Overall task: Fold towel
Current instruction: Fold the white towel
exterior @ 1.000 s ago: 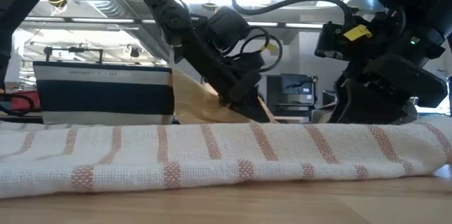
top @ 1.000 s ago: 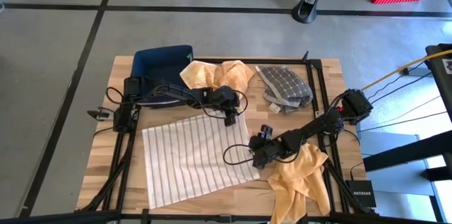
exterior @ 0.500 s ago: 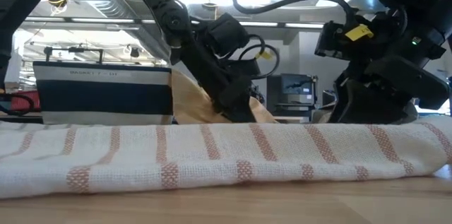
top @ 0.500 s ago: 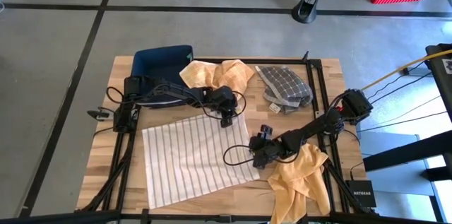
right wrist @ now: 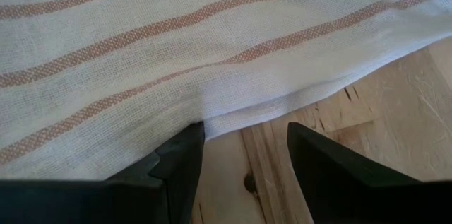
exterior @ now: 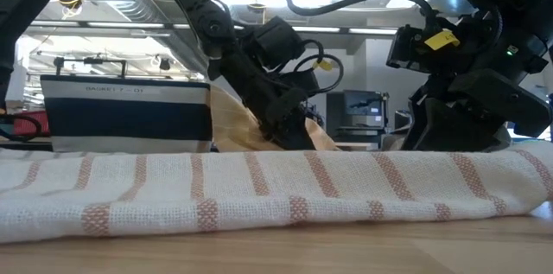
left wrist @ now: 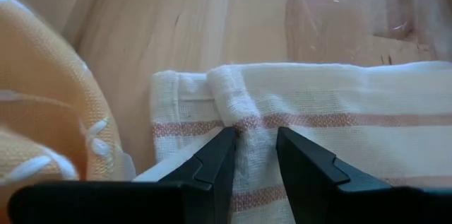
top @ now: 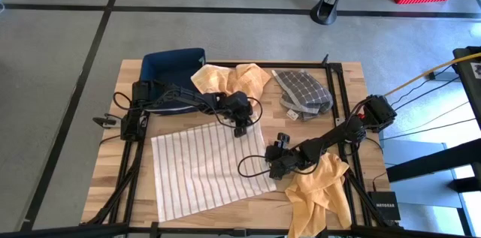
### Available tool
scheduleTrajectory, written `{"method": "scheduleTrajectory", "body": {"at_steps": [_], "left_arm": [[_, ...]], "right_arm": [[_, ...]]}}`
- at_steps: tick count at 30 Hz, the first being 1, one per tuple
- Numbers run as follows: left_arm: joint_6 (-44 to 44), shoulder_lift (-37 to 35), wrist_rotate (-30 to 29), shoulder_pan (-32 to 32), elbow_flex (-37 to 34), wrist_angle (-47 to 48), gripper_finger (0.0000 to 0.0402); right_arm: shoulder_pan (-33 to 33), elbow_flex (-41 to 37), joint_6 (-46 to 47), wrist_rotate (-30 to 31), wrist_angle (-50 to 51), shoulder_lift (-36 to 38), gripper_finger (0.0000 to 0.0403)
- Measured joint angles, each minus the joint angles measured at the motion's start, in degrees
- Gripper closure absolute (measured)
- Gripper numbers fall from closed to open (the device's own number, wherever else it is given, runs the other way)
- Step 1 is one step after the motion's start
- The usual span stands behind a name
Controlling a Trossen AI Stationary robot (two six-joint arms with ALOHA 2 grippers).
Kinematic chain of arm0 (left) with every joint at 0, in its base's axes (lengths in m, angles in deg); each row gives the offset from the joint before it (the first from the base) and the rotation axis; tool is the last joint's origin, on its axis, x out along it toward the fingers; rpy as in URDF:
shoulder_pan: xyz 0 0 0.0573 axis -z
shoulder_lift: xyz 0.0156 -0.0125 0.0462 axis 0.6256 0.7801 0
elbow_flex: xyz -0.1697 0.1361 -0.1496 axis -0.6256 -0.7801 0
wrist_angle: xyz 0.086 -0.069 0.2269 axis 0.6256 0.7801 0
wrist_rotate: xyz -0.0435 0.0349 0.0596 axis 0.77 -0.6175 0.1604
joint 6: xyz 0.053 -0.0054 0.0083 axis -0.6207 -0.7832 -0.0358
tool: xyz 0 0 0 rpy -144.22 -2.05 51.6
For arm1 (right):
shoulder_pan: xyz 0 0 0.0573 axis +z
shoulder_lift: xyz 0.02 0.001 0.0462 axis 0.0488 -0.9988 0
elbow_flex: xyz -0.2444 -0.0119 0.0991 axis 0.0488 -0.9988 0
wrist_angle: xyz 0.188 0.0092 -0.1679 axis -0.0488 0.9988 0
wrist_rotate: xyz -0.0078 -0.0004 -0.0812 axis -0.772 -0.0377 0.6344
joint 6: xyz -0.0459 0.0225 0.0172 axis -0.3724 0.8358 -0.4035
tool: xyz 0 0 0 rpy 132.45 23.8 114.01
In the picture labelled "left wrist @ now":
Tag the orange towel with white grid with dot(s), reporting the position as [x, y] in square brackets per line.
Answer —
[42, 75]

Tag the clear plastic bag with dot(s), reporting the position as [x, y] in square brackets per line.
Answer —
[353, 15]

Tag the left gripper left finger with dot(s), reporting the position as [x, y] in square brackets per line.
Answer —
[197, 195]

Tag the white towel with pink stripes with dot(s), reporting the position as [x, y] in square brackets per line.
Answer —
[335, 93]

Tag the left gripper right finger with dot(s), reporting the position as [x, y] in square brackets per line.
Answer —
[318, 195]

